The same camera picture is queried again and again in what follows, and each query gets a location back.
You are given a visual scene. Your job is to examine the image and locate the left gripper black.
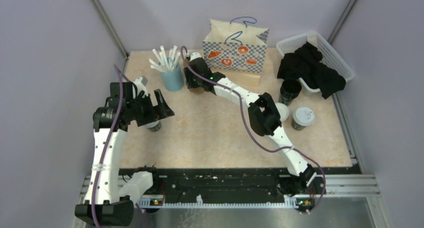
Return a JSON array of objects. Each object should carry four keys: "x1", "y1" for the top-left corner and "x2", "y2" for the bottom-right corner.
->
[{"x1": 126, "y1": 88, "x2": 174, "y2": 127}]

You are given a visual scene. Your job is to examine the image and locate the black coffee cup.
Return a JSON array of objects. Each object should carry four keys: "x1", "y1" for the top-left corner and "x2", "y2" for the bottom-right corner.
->
[
  {"x1": 291, "y1": 118, "x2": 311, "y2": 131},
  {"x1": 145, "y1": 120, "x2": 162, "y2": 132}
]

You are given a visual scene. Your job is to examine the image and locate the checkered paper takeout bag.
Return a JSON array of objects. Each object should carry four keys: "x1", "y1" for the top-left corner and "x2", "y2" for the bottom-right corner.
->
[{"x1": 202, "y1": 16, "x2": 270, "y2": 86}]

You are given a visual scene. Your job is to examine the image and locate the stack of black cups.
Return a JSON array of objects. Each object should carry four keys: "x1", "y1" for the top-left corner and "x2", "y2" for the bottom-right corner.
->
[{"x1": 278, "y1": 79, "x2": 302, "y2": 106}]

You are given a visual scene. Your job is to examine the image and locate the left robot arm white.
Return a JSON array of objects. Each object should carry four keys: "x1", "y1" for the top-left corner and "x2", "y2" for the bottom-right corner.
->
[{"x1": 74, "y1": 81, "x2": 175, "y2": 228}]

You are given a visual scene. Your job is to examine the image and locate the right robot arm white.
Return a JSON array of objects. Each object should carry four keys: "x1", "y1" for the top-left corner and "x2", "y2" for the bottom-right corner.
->
[{"x1": 182, "y1": 56, "x2": 317, "y2": 194}]

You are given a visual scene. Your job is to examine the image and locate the cardboard cup carrier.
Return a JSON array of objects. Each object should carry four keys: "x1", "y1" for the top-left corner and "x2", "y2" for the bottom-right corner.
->
[{"x1": 188, "y1": 87, "x2": 207, "y2": 94}]

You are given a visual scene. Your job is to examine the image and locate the blue straw holder cup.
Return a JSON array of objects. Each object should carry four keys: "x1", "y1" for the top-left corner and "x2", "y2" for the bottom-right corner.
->
[{"x1": 160, "y1": 63, "x2": 184, "y2": 92}]

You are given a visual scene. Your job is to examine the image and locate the white wrapped straws bundle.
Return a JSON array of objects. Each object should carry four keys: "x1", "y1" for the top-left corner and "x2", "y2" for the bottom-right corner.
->
[{"x1": 148, "y1": 45, "x2": 181, "y2": 73}]

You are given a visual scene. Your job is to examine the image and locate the stack of white lids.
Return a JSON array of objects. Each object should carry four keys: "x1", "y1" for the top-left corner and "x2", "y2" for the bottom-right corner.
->
[{"x1": 275, "y1": 102, "x2": 290, "y2": 123}]

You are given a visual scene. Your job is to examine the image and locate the white plastic basket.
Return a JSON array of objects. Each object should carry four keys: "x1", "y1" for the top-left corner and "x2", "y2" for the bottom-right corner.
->
[{"x1": 276, "y1": 32, "x2": 355, "y2": 99}]

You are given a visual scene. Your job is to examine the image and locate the black cloth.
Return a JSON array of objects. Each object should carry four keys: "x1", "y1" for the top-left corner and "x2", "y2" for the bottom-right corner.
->
[{"x1": 277, "y1": 42, "x2": 347, "y2": 99}]

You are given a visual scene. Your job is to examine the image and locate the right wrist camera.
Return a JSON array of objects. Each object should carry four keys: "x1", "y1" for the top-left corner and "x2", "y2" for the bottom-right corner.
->
[{"x1": 189, "y1": 52, "x2": 203, "y2": 62}]

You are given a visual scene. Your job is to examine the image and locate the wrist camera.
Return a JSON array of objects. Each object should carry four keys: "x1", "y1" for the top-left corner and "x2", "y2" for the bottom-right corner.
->
[
  {"x1": 133, "y1": 76, "x2": 148, "y2": 95},
  {"x1": 189, "y1": 52, "x2": 203, "y2": 62}
]

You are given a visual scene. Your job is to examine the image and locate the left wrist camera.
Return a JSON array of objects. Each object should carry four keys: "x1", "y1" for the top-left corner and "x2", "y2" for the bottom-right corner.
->
[{"x1": 133, "y1": 76, "x2": 148, "y2": 95}]

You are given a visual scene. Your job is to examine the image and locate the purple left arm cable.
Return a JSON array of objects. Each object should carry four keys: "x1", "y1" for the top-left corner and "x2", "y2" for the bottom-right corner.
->
[{"x1": 91, "y1": 64, "x2": 133, "y2": 228}]

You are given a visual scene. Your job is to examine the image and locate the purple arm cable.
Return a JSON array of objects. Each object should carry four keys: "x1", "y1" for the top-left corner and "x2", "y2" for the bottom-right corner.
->
[
  {"x1": 180, "y1": 46, "x2": 327, "y2": 215},
  {"x1": 91, "y1": 64, "x2": 133, "y2": 228}
]

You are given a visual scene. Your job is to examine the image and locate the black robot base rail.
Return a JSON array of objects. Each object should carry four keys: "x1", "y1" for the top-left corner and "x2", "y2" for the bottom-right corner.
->
[{"x1": 118, "y1": 167, "x2": 326, "y2": 205}]

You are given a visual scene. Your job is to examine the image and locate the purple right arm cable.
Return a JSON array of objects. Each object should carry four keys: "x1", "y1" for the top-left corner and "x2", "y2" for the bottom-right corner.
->
[{"x1": 180, "y1": 46, "x2": 327, "y2": 215}]

